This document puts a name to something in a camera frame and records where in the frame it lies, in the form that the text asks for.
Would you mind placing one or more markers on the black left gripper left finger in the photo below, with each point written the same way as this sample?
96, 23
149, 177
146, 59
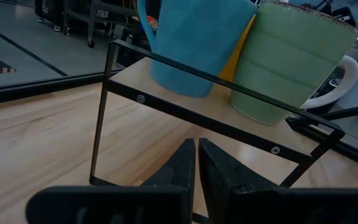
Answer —
135, 205

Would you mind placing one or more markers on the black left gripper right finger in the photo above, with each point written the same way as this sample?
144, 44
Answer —
275, 205

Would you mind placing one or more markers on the yellow faceted mug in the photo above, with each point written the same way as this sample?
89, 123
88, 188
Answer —
233, 67

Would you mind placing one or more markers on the black rolling cart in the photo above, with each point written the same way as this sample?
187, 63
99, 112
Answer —
73, 12

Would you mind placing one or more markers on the black table support frame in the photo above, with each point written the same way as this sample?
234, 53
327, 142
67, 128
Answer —
306, 127

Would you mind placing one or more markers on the wooden shelf black metal frame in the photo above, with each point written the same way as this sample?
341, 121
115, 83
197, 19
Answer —
197, 120

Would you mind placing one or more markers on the black table edge rail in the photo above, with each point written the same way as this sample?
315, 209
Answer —
26, 91

